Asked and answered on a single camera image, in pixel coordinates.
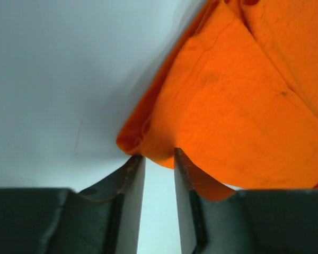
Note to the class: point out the orange t-shirt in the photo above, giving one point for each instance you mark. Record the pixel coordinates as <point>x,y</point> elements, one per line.
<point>239,95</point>

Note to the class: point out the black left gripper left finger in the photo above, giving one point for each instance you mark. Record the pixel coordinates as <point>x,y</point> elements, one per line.
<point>103,218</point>

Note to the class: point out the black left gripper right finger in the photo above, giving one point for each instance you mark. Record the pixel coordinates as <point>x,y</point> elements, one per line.
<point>216,219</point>

